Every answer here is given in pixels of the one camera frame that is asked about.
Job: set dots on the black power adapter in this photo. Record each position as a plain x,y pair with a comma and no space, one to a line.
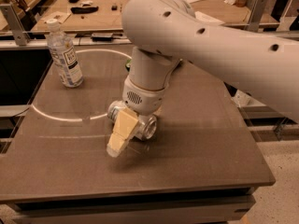
101,36

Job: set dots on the black tool on bench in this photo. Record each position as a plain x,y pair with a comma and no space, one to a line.
84,10

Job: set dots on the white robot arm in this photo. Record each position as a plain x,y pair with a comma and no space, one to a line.
166,31

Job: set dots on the paper card on bench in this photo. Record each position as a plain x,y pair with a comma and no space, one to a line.
61,17

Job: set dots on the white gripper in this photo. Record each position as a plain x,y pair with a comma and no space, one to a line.
144,100

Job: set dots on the metal bracket post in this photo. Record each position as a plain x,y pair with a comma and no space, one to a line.
20,36
256,15

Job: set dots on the silver green 7up can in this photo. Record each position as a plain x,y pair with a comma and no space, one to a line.
147,125

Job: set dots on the small black block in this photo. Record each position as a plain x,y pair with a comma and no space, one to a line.
114,7

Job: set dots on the right metal bracket post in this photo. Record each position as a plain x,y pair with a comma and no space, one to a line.
256,15

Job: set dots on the green chip bag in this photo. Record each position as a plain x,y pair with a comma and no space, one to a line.
127,65

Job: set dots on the small clear bottle left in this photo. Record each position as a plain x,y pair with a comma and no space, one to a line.
241,98

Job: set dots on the left metal bracket post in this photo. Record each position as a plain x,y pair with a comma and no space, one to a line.
20,36

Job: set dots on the wooden workbench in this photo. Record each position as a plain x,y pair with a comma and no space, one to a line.
107,19

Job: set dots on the clear plastic water bottle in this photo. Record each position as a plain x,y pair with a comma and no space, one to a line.
64,56

